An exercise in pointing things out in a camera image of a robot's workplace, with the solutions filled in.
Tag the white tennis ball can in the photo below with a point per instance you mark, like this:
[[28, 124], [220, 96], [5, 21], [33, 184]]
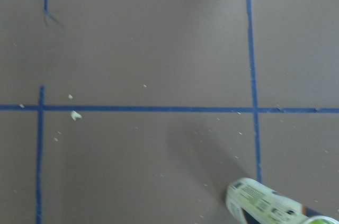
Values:
[[249, 201]]

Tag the white crumb piece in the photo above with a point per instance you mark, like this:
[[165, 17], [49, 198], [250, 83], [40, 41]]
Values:
[[75, 115]]

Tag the blue tape strip lengthwise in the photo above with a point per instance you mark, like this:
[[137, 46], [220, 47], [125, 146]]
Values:
[[252, 70]]

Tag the blue tape strip crosswise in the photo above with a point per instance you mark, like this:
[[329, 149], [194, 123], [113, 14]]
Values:
[[185, 109]]

